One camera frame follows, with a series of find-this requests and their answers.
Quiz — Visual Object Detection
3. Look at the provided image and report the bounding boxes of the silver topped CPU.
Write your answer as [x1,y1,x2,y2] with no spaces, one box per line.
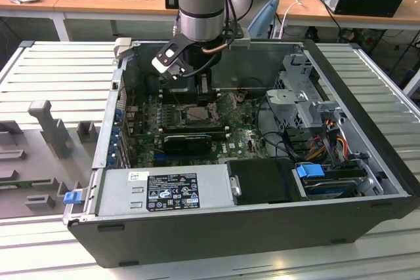
[186,108,213,122]

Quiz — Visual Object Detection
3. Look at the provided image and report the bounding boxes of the metal socket cover frame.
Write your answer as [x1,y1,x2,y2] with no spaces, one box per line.
[211,91,247,120]

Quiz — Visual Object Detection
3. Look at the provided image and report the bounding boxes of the black RAM slot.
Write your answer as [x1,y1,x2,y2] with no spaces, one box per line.
[159,131,230,139]
[163,89,219,96]
[163,122,226,130]

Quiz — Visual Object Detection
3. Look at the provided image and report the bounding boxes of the CPU socket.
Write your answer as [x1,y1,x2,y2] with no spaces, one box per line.
[179,102,221,124]

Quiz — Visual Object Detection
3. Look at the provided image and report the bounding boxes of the grey case latch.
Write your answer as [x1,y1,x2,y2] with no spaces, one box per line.
[113,37,142,61]

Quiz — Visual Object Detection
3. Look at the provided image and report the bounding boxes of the green motherboard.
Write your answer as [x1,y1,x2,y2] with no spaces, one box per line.
[124,91,280,168]

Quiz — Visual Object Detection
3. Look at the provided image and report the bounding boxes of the black graphics card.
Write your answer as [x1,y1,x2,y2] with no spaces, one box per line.
[162,134,213,156]

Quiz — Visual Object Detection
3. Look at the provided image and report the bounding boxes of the grey metal drive cage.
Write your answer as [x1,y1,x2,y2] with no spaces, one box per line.
[264,52,348,136]

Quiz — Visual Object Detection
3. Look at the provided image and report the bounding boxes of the wooden desk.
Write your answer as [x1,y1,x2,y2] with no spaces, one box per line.
[0,0,420,43]

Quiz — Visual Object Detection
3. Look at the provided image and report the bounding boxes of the grey power supply with label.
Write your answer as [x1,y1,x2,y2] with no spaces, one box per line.
[83,165,238,218]

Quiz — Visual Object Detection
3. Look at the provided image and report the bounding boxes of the blue carrier hard disk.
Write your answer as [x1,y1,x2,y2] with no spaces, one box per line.
[294,163,362,201]

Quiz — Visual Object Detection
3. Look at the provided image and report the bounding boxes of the black PC case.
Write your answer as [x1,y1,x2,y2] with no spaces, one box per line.
[62,37,415,270]

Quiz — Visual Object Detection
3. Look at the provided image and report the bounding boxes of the grey parts rack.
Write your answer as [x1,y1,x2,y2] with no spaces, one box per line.
[0,99,102,220]

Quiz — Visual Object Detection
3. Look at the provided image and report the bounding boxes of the blue case latch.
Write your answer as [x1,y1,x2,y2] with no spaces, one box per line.
[64,191,81,205]

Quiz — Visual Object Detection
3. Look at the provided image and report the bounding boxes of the green RAM stick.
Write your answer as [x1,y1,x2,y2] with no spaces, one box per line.
[0,178,53,192]

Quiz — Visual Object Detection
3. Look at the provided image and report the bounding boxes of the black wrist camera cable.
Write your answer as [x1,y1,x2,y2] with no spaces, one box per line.
[178,63,214,79]

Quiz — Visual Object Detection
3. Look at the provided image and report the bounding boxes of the white wrist camera on bracket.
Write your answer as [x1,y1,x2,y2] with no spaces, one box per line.
[150,37,191,81]

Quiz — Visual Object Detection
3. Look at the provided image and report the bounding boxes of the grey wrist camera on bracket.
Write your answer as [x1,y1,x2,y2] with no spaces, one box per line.
[226,24,252,48]

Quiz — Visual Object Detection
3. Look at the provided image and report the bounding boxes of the thin red wire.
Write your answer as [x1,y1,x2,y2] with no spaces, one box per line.
[126,86,142,113]

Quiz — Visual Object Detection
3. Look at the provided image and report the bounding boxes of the white cable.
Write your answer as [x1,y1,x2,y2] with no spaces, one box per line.
[278,0,316,39]

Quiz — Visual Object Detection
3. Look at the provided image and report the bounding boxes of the coloured power wire bundle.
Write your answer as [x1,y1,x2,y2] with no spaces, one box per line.
[306,130,350,163]

